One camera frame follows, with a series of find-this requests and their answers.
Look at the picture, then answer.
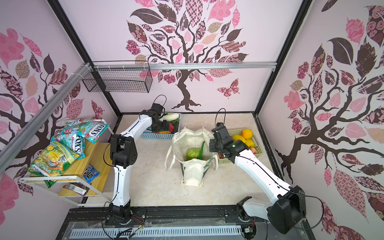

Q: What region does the long green chili pepper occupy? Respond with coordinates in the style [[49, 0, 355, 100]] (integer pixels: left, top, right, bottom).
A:
[[198, 141, 205, 160]]

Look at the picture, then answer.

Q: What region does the green cabbage head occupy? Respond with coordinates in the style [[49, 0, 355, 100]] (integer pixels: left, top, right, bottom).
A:
[[186, 148, 200, 161]]

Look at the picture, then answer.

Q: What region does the cream canvas grocery bag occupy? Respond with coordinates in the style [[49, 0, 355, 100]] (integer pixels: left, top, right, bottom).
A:
[[164, 128, 219, 187]]

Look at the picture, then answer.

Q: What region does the blue M&M's candy bag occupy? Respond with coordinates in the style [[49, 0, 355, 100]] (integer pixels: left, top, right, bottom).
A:
[[83, 164, 100, 184]]

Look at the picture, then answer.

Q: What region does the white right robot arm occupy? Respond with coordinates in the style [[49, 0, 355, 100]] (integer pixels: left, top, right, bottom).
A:
[[209, 123, 306, 234]]

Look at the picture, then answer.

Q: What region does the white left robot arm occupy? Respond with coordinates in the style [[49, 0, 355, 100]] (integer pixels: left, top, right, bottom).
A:
[[109, 103, 165, 221]]

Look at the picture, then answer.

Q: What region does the Fox's candy bag upper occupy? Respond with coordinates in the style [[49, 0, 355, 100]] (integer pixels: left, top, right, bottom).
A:
[[61, 119, 109, 144]]

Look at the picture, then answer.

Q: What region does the fox's candy bag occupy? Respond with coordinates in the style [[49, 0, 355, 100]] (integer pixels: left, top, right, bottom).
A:
[[51, 134, 86, 159], [61, 119, 109, 144]]

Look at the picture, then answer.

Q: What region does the Fox's candy bag lower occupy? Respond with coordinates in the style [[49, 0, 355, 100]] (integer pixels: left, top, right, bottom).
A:
[[51, 134, 86, 159]]

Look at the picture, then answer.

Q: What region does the green yellow snack bag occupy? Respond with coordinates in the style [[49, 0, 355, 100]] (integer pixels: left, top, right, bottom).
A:
[[27, 141, 79, 177]]

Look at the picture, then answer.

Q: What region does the light blue perforated basket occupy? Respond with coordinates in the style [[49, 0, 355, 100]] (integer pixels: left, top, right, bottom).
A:
[[141, 113, 182, 140]]

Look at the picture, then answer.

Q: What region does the pale green napa cabbage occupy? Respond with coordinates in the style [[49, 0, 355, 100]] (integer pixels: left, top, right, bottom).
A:
[[163, 113, 180, 122]]

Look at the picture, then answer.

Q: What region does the light green perforated basket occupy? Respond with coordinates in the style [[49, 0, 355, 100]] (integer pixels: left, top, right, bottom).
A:
[[229, 129, 263, 158]]

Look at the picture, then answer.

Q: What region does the orange fruit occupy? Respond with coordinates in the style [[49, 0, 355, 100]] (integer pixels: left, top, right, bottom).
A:
[[241, 129, 253, 140]]

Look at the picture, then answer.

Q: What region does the yellow lemon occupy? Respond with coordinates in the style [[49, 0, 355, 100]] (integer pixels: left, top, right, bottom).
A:
[[245, 139, 256, 148]]

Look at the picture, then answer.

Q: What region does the red apple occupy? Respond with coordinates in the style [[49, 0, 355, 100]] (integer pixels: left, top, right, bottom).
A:
[[250, 147, 258, 155]]

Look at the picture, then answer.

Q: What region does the wooden side shelf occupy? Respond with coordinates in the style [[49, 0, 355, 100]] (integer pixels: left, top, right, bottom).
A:
[[18, 119, 116, 208]]

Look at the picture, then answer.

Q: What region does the brown chocolate bar wrapper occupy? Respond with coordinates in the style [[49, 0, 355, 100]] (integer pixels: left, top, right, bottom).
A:
[[64, 183, 90, 196]]

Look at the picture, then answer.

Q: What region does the black wire wall basket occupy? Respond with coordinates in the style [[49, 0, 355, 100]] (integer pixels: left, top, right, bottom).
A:
[[83, 60, 153, 93]]

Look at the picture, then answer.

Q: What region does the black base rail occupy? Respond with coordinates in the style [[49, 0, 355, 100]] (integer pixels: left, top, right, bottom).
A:
[[67, 203, 304, 229]]

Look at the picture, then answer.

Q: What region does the white slotted cable duct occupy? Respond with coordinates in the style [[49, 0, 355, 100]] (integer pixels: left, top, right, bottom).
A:
[[68, 226, 243, 240]]

